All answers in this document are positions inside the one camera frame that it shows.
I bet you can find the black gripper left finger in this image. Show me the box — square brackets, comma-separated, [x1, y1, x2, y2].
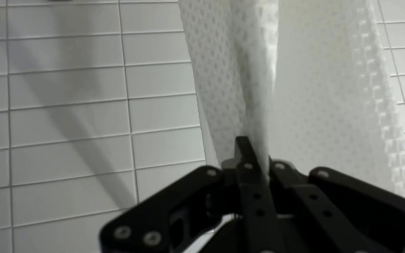
[99, 135, 272, 253]

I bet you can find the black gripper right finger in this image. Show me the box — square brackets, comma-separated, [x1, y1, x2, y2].
[267, 159, 405, 253]

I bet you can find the white shower curtain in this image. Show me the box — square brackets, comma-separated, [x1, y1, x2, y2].
[177, 0, 405, 205]

